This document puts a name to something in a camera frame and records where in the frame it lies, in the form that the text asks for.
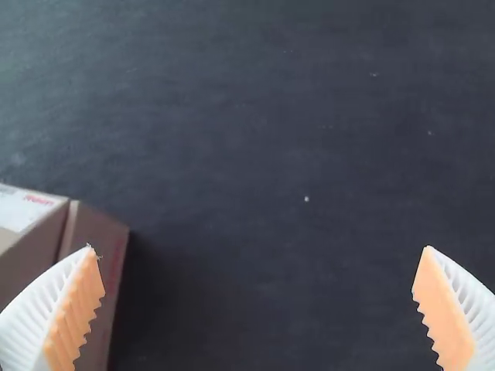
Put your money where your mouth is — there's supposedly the black mat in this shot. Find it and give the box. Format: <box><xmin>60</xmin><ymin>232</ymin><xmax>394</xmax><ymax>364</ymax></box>
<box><xmin>0</xmin><ymin>0</ymin><xmax>495</xmax><ymax>371</ymax></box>

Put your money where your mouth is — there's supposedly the cardboard box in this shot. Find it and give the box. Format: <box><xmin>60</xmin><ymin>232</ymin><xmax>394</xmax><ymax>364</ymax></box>
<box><xmin>0</xmin><ymin>182</ymin><xmax>131</xmax><ymax>371</ymax></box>

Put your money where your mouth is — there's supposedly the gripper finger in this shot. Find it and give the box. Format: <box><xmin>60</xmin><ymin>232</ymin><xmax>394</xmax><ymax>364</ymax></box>
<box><xmin>411</xmin><ymin>244</ymin><xmax>495</xmax><ymax>371</ymax></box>
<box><xmin>0</xmin><ymin>243</ymin><xmax>107</xmax><ymax>371</ymax></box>

